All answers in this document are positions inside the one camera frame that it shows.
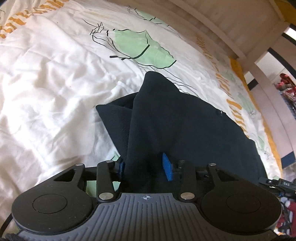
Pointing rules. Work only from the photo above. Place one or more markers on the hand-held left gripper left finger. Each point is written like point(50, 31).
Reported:
point(121, 168)

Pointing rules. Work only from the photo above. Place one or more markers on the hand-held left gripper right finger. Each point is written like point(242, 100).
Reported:
point(167, 167)

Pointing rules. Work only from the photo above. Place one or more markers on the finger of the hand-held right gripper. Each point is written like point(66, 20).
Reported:
point(268, 181)

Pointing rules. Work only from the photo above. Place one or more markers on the dark navy hoodie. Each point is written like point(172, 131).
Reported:
point(185, 129)

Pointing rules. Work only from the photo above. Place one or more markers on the pile of colourful clothes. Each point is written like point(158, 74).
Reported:
point(286, 87)

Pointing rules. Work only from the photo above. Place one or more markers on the red patterned cloth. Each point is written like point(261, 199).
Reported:
point(286, 220)

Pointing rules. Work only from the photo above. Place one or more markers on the white leaf-print duvet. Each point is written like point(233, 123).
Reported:
point(50, 97)

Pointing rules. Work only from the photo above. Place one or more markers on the light wooden bed frame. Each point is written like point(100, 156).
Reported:
point(222, 25)

